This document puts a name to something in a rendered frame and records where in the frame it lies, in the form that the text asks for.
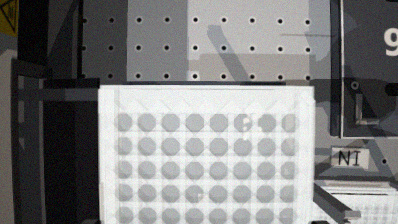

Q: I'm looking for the grey perforated breadboard plate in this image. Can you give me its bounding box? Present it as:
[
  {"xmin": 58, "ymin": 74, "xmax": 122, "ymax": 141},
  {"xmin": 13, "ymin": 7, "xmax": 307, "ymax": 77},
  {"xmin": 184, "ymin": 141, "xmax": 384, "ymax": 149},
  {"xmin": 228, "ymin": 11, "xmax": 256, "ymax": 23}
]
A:
[{"xmin": 82, "ymin": 0, "xmax": 398, "ymax": 181}]

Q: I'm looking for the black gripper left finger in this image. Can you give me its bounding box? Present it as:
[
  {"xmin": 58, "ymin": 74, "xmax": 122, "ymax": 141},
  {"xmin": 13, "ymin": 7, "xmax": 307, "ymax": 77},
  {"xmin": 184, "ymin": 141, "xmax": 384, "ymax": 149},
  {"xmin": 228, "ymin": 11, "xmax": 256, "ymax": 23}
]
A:
[{"xmin": 81, "ymin": 219, "xmax": 101, "ymax": 224}]

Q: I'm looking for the dark grey rectangular nest plate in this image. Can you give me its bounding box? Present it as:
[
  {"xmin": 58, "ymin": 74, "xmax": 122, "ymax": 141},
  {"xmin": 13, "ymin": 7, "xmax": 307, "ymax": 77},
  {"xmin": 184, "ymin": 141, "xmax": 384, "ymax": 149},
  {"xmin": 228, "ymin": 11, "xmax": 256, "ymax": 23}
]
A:
[{"xmin": 330, "ymin": 0, "xmax": 398, "ymax": 139}]

